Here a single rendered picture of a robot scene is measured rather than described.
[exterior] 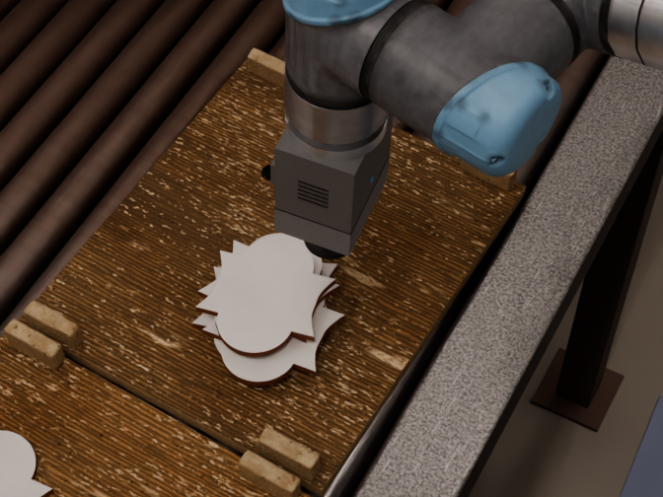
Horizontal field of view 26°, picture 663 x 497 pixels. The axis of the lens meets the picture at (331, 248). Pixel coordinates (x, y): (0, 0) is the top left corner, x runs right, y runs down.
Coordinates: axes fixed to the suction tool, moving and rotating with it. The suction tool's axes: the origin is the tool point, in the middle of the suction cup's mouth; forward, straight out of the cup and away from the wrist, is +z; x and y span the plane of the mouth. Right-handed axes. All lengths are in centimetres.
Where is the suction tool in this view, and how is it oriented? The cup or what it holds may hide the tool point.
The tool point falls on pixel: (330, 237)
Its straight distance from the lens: 117.3
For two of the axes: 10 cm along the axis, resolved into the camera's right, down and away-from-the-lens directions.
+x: 9.3, 3.3, -1.9
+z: -0.3, 5.6, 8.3
